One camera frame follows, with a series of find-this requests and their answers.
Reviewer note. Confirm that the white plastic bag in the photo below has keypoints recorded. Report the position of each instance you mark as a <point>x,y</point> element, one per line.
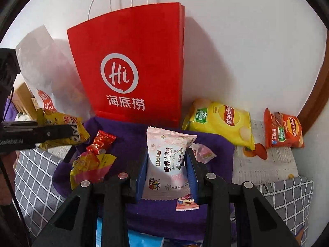
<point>46,64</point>

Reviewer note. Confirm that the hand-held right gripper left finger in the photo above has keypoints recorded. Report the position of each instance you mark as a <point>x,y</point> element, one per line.
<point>142,175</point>

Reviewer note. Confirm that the red paper bag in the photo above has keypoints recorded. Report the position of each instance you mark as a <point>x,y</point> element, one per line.
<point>128,43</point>

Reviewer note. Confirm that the brown wooden door frame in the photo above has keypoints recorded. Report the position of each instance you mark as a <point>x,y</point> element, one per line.
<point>316,100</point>

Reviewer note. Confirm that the orange chips bag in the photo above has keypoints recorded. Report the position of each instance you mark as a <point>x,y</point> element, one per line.
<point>282,131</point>

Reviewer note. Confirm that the red snack packet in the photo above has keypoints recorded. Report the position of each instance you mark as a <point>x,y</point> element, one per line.
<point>101,141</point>

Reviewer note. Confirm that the grey checked blanket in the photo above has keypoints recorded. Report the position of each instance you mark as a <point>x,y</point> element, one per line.
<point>36,185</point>

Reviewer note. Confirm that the white fruit print sheet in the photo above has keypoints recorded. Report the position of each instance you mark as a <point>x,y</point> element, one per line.
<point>267,164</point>

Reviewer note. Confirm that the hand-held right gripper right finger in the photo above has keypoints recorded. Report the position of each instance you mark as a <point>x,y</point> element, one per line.
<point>191,175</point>

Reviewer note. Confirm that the yellow pink snack packet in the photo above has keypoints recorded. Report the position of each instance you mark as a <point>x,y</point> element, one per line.
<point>87,167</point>

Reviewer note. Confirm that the wooden headboard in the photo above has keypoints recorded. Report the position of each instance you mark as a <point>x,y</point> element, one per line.
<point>23,97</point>

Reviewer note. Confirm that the yellow chips bag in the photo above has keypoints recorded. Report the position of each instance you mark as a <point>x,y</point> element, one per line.
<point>218,123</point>

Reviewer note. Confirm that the purple cloth tray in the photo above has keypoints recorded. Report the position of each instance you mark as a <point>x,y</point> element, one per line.
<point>128,139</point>

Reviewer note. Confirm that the blue tissue pack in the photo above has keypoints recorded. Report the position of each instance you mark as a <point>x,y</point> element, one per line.
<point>144,240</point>

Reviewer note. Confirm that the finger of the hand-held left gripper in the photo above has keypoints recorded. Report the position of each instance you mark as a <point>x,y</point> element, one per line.
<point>56,132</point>
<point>23,124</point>

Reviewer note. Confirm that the white pink snack packet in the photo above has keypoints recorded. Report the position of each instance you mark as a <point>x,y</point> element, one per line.
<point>167,159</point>

